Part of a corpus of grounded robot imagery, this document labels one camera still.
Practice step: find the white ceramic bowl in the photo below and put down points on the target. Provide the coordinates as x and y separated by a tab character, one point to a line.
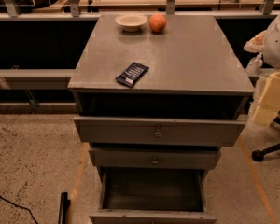
131	22

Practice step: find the grey open bottom drawer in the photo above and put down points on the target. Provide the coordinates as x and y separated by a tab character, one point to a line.
151	196

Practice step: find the clear sanitizer pump bottle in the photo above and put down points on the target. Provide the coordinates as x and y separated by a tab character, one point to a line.
254	65

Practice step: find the black bar on floor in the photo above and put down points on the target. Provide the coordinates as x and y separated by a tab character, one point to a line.
64	204

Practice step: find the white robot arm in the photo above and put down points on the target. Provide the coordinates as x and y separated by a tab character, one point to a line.
268	43

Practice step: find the black office chair base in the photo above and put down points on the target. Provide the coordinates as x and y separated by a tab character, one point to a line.
258	155

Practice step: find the grey metal railing frame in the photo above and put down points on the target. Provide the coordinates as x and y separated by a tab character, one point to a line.
39	47

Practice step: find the dark blue rxbar wrapper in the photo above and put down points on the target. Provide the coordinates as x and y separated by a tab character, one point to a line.
131	74

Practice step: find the grey top drawer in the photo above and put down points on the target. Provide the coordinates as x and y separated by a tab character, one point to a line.
181	132

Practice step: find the orange fruit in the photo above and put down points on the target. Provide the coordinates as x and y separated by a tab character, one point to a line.
157	22

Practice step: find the grey wooden drawer cabinet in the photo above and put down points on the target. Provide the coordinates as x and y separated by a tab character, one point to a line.
192	74

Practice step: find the grey middle drawer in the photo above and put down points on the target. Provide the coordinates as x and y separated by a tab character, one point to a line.
154	158

